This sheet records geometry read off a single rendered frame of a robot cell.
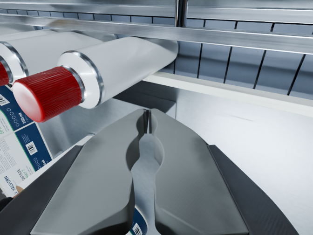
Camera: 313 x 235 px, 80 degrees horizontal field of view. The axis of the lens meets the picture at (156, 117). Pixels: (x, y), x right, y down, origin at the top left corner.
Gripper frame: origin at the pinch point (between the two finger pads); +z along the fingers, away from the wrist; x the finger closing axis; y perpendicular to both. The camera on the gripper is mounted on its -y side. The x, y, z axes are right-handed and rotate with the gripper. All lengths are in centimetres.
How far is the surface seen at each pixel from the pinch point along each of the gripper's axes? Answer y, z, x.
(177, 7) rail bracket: -5.4, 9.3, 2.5
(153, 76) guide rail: 3.5, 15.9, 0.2
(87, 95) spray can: 0.6, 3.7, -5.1
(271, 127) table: 11.7, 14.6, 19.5
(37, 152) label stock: 33, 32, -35
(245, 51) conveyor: -0.7, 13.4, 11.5
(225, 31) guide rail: -3.8, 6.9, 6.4
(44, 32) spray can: -1.8, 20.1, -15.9
